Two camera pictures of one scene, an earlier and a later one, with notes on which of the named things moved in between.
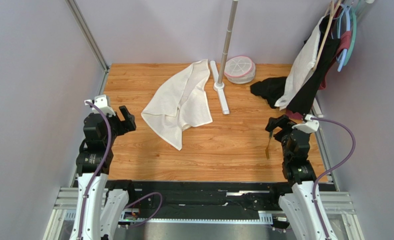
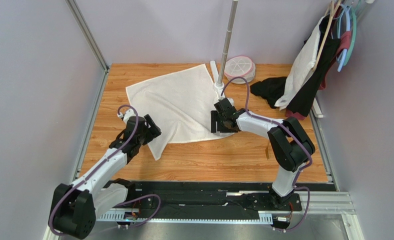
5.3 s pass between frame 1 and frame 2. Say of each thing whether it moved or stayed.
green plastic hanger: stayed
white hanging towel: stayed
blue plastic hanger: stayed
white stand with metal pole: stayed
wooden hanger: stayed
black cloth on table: stayed
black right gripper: moved
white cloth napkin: moved
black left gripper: moved
